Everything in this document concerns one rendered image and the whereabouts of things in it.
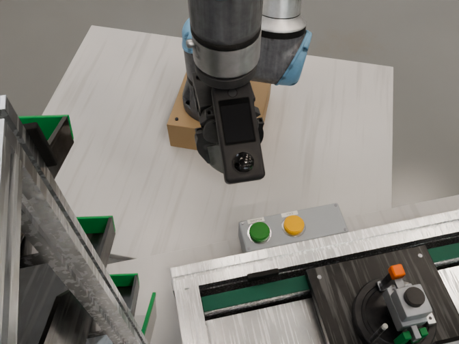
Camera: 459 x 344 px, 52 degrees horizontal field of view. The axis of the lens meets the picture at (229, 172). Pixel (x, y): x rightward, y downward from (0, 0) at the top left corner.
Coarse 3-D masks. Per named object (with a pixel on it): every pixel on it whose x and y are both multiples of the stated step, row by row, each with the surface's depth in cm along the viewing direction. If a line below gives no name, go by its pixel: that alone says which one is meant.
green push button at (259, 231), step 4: (256, 224) 92; (260, 224) 92; (264, 224) 92; (252, 228) 92; (256, 228) 92; (260, 228) 92; (264, 228) 92; (268, 228) 92; (252, 232) 91; (256, 232) 91; (260, 232) 91; (264, 232) 91; (268, 232) 91; (252, 236) 91; (256, 236) 91; (260, 236) 91; (264, 236) 91; (268, 236) 92; (256, 240) 91; (260, 240) 91; (264, 240) 91
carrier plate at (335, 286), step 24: (336, 264) 88; (360, 264) 88; (384, 264) 88; (408, 264) 88; (432, 264) 88; (312, 288) 85; (336, 288) 85; (360, 288) 85; (432, 288) 85; (336, 312) 83; (456, 312) 83; (336, 336) 81
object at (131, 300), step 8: (120, 280) 62; (128, 280) 62; (136, 280) 61; (120, 288) 63; (128, 288) 63; (136, 288) 61; (128, 296) 61; (136, 296) 60; (128, 304) 60; (136, 304) 60; (96, 336) 56; (104, 336) 56
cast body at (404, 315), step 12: (408, 288) 73; (420, 288) 74; (396, 300) 74; (408, 300) 72; (420, 300) 72; (396, 312) 75; (408, 312) 72; (420, 312) 72; (396, 324) 75; (408, 324) 74; (420, 324) 75; (420, 336) 73
